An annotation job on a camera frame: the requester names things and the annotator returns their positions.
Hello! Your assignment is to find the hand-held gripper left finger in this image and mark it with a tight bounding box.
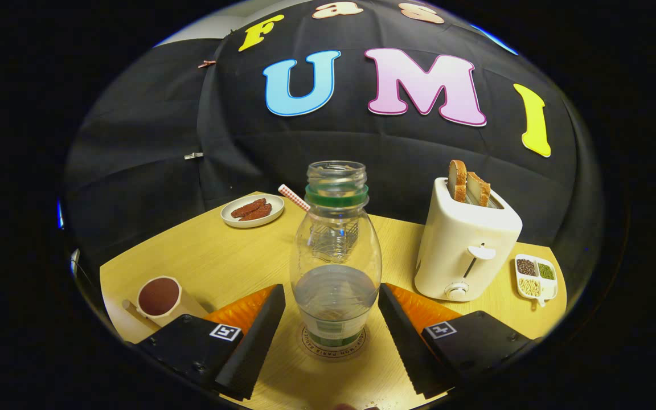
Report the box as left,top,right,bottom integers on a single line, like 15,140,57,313
134,284,287,401

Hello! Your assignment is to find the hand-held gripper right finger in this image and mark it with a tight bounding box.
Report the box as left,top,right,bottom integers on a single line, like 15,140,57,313
378,283,542,399

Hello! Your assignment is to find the round cork coaster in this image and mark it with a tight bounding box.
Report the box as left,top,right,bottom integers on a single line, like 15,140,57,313
300,325,370,360

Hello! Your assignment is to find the clear plastic juice bottle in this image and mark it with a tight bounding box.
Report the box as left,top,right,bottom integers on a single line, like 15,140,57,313
290,161,383,351

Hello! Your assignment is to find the beige cup with handle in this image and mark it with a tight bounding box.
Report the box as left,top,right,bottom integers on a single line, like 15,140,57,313
122,276,209,328

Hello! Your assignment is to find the wooden table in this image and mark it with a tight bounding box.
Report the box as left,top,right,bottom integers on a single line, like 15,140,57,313
99,191,568,410

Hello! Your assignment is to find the white toaster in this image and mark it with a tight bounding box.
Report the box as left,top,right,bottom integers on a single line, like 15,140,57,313
414,177,523,302

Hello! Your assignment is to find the white divided dish with beans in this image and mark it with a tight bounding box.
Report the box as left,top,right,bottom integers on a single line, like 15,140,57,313
514,253,559,308

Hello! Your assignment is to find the small white round plate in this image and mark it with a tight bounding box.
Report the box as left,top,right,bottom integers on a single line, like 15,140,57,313
220,194,285,229

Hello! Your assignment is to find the red striped straw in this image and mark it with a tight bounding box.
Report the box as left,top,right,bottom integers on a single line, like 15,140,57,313
278,184,311,212

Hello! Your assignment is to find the toast slice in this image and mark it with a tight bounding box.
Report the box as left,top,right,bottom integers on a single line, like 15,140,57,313
467,171,491,207
448,159,468,203

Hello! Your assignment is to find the black backdrop cloth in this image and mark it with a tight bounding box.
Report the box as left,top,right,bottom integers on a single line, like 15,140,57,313
63,0,602,297

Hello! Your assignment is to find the wire mesh holder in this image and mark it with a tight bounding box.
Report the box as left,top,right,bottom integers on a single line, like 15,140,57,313
308,219,360,264

